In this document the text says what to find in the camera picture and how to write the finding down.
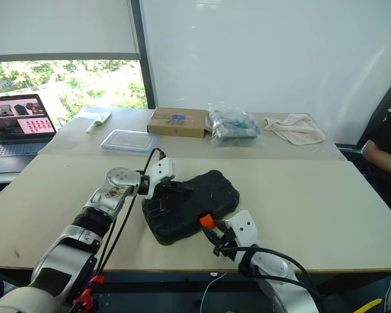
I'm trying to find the light green cloth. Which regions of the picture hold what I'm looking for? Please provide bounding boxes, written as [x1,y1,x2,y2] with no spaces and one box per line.
[85,110,113,135]

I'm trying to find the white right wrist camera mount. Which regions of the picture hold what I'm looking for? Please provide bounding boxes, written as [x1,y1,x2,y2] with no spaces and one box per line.
[225,210,259,262]

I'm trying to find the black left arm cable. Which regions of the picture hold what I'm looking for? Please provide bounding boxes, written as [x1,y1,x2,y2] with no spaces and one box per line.
[95,147,167,285]

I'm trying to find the clear blue-rimmed container lid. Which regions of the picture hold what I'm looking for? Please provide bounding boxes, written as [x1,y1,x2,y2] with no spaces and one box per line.
[100,128,161,155]

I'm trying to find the beige crumpled towel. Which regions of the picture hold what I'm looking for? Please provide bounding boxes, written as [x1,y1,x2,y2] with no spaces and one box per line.
[263,112,327,145]

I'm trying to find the open grey laptop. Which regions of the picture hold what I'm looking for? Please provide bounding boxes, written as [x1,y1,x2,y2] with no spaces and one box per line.
[0,93,58,175]

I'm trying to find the person in black shirt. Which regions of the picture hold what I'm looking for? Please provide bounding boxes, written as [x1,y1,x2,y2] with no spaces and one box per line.
[361,97,391,226]

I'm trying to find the white roller window blind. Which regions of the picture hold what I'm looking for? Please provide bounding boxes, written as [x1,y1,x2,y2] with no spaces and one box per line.
[0,0,141,63]

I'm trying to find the clear plastic bag of items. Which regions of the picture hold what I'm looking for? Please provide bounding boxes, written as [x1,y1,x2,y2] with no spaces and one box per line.
[205,101,265,148]

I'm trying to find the white hanging cable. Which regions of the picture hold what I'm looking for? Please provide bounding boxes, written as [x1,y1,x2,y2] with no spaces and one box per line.
[203,272,228,313]

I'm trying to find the black table frame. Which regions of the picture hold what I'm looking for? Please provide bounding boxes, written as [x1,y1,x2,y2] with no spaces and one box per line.
[97,271,391,313]

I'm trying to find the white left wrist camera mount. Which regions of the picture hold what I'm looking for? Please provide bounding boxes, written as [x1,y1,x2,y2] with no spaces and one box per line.
[145,158,177,201]

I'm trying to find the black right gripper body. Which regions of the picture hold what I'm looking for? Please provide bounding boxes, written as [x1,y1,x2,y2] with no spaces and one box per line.
[212,226,238,258]

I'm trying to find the flat brown cardboard box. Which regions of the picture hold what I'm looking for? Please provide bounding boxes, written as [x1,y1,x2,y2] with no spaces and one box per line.
[146,106,213,139]

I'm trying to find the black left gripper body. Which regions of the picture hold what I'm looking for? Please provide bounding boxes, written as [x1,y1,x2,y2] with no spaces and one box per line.
[154,181,184,202]

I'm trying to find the yellow strap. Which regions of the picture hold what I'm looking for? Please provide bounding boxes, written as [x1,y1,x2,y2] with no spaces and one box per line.
[356,297,384,313]

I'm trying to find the black plastic tool case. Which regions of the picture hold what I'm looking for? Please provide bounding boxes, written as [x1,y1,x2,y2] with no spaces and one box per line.
[141,169,242,246]

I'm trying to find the dark window frame post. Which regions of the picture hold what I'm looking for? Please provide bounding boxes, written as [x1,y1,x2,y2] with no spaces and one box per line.
[130,0,159,110]

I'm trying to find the red cable clamp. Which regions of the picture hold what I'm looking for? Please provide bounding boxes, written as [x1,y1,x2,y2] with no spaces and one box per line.
[72,275,106,311]

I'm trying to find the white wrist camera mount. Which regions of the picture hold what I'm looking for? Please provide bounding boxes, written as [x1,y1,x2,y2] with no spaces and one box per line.
[145,158,177,201]
[225,210,259,262]

